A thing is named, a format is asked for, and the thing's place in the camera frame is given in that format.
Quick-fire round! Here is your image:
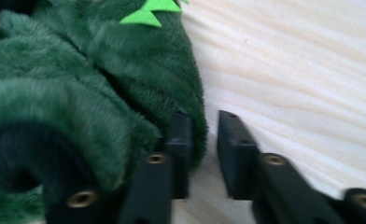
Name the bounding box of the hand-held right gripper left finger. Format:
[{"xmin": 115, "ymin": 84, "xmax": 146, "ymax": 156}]
[{"xmin": 119, "ymin": 111, "xmax": 193, "ymax": 224}]

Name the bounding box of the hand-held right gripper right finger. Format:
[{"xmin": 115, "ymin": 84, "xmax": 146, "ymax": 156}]
[{"xmin": 217, "ymin": 110, "xmax": 347, "ymax": 224}]

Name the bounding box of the dark green plush garment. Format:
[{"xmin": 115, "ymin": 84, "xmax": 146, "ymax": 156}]
[{"xmin": 0, "ymin": 0, "xmax": 209, "ymax": 224}]

